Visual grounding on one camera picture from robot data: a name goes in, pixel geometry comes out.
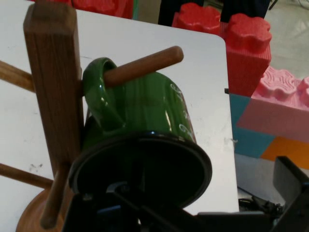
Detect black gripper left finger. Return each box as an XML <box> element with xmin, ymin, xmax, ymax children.
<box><xmin>62</xmin><ymin>182</ymin><xmax>201</xmax><ymax>232</ymax></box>

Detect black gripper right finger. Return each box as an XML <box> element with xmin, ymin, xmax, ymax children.
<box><xmin>269</xmin><ymin>156</ymin><xmax>309</xmax><ymax>232</ymax></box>

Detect green enamel mug white lettering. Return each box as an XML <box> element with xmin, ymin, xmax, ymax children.
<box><xmin>68</xmin><ymin>57</ymin><xmax>213</xmax><ymax>210</ymax></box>

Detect pink foam block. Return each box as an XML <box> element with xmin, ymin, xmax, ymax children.
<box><xmin>237</xmin><ymin>66</ymin><xmax>309</xmax><ymax>144</ymax></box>

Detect wooden mug tree stand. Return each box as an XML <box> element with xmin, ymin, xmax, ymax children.
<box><xmin>0</xmin><ymin>2</ymin><xmax>184</xmax><ymax>232</ymax></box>

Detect black tangled floor cables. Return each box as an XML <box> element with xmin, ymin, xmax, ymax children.
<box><xmin>238</xmin><ymin>196</ymin><xmax>287</xmax><ymax>215</ymax></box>

